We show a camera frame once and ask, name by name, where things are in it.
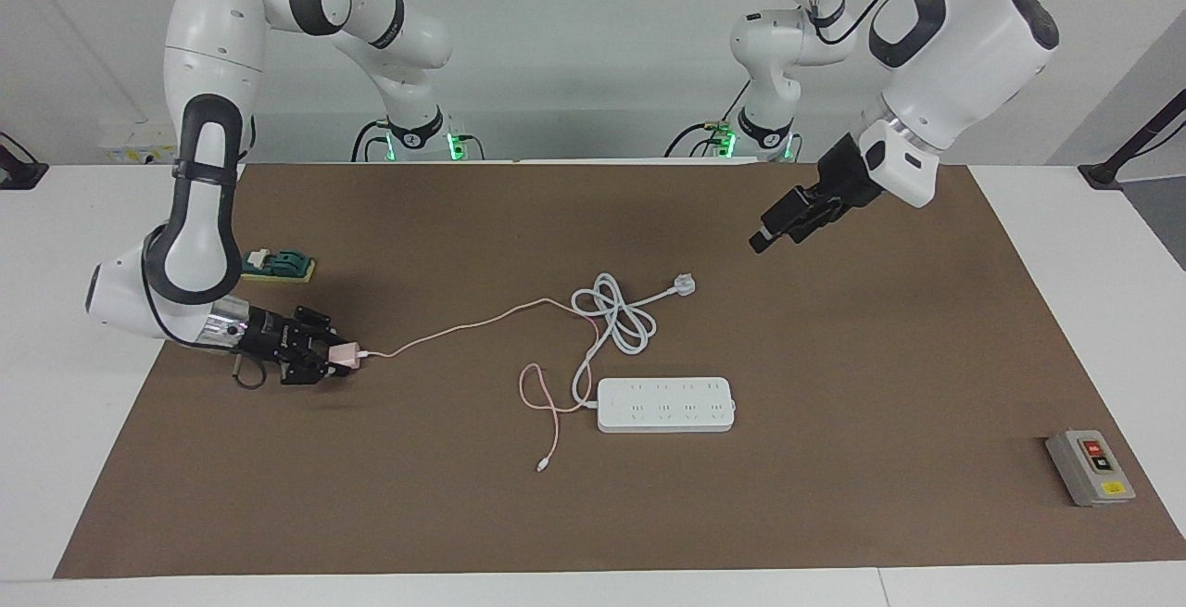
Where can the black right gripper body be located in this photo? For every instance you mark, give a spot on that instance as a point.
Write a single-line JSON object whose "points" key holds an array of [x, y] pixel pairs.
{"points": [[269, 338]]}

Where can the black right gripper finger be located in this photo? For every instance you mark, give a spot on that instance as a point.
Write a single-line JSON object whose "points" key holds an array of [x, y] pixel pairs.
{"points": [[310, 372], [313, 324]]}

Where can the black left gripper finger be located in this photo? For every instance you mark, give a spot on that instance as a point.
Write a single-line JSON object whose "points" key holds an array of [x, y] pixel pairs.
{"points": [[783, 216], [817, 222]]}

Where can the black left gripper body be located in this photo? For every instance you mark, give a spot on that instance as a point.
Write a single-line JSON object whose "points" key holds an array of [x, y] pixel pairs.
{"points": [[848, 171]]}

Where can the pink charger block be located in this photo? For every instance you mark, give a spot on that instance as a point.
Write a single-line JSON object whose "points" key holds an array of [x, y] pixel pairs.
{"points": [[345, 356]]}

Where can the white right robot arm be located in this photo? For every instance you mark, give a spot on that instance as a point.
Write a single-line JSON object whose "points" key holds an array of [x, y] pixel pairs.
{"points": [[199, 60]]}

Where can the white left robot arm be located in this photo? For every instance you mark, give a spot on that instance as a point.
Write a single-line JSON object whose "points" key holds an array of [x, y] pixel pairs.
{"points": [[964, 51]]}

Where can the white power strip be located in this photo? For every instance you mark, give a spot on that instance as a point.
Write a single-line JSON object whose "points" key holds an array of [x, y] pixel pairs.
{"points": [[662, 408]]}

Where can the green fixture on yellow sponge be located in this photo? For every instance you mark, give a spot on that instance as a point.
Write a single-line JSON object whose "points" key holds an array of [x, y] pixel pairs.
{"points": [[278, 266]]}

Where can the brown table mat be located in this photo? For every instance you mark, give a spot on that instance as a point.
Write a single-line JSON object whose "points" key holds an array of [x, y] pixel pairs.
{"points": [[371, 496]]}

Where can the white box with yellow labels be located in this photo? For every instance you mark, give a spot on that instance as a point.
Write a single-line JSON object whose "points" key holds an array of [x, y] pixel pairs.
{"points": [[130, 153]]}

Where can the black table clamp stand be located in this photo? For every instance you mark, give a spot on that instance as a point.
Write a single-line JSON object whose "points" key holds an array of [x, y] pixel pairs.
{"points": [[1103, 173], [18, 176]]}

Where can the grey on-off switch box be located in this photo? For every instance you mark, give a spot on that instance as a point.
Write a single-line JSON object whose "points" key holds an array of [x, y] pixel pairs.
{"points": [[1091, 468]]}

